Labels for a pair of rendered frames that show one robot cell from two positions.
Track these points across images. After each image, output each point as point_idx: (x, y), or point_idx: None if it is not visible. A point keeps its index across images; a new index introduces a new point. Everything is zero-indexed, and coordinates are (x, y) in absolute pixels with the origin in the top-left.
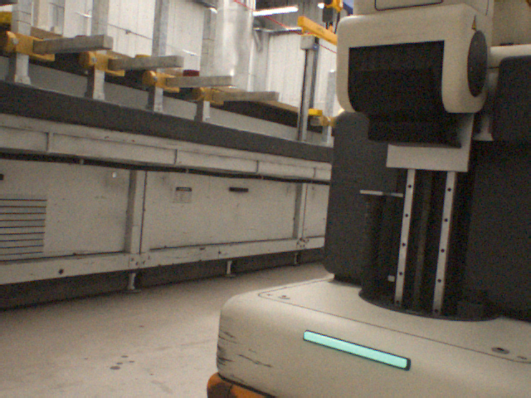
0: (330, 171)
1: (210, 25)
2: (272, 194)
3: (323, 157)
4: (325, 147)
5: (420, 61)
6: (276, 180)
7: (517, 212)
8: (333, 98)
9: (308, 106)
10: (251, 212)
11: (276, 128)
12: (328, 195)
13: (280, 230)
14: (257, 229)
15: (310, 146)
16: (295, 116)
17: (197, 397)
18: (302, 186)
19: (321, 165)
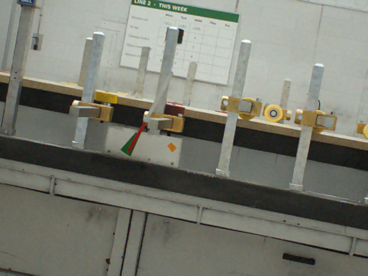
0: (100, 189)
1: None
2: (52, 212)
3: (51, 161)
4: (57, 146)
5: None
6: (37, 190)
7: None
8: (94, 73)
9: (17, 84)
10: (2, 228)
11: (48, 118)
12: (218, 243)
13: (69, 270)
14: (14, 255)
15: (12, 141)
16: (98, 103)
17: None
18: (118, 213)
19: (67, 175)
